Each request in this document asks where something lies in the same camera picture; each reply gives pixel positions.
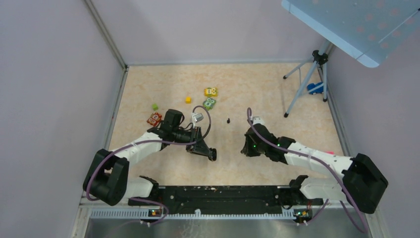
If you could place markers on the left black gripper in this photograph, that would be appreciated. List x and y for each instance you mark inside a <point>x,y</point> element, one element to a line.
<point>200,148</point>

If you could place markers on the light blue calibration board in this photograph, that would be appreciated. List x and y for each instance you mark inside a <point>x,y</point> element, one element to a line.
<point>367,30</point>

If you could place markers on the white cable duct strip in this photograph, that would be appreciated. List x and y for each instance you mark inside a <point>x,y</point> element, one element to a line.
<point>144,214</point>

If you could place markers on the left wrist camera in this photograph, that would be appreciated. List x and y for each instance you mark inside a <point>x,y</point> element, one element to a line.
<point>196,118</point>

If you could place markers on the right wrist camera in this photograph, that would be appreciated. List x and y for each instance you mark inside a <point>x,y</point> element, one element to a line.
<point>257,121</point>

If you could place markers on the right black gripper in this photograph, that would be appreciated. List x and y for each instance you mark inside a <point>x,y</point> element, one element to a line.
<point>247,149</point>

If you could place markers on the blue toy car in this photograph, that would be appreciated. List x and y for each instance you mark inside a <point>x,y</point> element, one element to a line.
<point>315,88</point>

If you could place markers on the yellow number block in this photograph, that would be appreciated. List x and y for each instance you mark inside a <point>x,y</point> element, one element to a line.
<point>211,92</point>

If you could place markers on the red number block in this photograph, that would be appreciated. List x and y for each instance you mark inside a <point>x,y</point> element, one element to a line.
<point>154,119</point>

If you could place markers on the black earbud charging case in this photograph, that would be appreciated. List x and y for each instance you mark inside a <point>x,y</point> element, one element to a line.
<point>213,156</point>

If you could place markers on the green number block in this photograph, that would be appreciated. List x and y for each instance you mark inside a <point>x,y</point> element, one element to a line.
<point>209,103</point>

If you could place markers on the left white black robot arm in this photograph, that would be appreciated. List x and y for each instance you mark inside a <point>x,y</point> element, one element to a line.
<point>107,178</point>

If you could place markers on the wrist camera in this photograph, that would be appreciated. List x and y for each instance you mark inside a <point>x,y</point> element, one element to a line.
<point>257,121</point>
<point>196,118</point>

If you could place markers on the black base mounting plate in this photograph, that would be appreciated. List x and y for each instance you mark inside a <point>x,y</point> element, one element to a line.
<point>230,200</point>

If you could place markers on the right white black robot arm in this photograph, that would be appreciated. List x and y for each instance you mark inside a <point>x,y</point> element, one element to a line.
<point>356,180</point>

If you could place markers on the light blue tripod stand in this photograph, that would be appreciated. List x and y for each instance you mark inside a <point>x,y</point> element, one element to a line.
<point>318,60</point>

